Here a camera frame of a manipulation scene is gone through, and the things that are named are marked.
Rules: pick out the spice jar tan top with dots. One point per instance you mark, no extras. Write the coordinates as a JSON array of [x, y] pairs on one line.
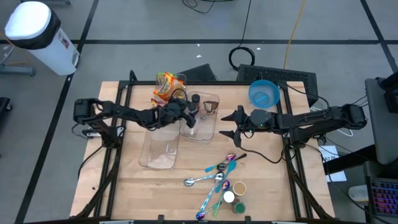
[[239, 188]]

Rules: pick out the black desk device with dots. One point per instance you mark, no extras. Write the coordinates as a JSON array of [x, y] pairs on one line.
[[391, 96]]

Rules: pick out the black box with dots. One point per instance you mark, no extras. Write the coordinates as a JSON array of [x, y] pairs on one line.
[[199, 73]]

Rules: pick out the small blue spoon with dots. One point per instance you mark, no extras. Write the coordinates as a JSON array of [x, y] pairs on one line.
[[261, 99]]

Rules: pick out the orange chicken ramen pack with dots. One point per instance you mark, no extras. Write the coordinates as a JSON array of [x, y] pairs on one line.
[[168, 87]]

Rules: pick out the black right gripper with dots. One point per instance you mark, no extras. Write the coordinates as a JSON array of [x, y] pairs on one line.
[[242, 124]]

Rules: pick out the grey stand base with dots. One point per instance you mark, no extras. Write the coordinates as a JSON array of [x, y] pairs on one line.
[[18, 71]]

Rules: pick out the spice jar white lid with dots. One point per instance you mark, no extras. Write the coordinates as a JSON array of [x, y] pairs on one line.
[[229, 197]]

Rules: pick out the brown spice jar black lid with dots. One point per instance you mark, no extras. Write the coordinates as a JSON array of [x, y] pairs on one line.
[[196, 98]]

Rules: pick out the silver metal spoon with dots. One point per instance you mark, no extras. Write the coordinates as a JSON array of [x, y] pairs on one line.
[[188, 182]]

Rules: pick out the black table clamp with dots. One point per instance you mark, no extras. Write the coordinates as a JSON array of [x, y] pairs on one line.
[[160, 218], [247, 219]]

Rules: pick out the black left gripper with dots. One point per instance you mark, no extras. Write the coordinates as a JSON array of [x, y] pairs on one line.
[[172, 112]]

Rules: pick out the silver aluminium bar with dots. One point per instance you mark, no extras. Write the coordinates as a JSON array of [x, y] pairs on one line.
[[116, 222], [289, 222]]

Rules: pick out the brown roast beef ramen pack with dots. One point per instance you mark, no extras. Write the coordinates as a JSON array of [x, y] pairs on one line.
[[155, 102]]

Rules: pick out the white paper sheet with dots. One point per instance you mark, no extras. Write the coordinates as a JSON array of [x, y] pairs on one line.
[[337, 175]]

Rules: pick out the black spoon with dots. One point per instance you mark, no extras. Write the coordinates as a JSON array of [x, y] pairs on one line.
[[221, 166]]

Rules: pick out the small glass spice jar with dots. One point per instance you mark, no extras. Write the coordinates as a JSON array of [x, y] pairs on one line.
[[203, 114]]

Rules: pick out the spice jar purple label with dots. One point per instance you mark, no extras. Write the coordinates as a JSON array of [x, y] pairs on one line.
[[193, 107]]

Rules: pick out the black mesh computer case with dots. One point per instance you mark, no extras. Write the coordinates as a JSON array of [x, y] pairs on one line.
[[289, 74]]

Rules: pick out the black chair part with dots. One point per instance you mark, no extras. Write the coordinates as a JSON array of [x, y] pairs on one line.
[[4, 104]]

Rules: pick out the spice jar green lid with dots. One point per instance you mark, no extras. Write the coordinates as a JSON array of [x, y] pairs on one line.
[[239, 207]]

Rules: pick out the backlit computer keyboard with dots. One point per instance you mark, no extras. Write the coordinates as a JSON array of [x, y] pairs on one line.
[[385, 196]]

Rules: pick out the white computer mouse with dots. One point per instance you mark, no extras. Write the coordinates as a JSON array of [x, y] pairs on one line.
[[357, 193]]

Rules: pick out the green-edged ramen pack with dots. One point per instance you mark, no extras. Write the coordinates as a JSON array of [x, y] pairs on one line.
[[161, 74]]

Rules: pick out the blue plastic bowl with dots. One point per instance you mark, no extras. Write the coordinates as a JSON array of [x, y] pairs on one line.
[[267, 88]]

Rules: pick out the white trash can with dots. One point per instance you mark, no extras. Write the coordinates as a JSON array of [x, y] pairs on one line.
[[40, 37]]

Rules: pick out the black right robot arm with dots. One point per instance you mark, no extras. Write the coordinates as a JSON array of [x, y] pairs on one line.
[[311, 119]]

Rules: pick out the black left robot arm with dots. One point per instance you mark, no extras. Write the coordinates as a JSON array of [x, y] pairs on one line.
[[124, 112]]

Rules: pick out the short clear plastic bin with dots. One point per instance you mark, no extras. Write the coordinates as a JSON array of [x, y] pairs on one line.
[[205, 130]]

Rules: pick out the brown food packet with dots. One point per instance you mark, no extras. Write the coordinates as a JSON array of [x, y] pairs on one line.
[[211, 107]]

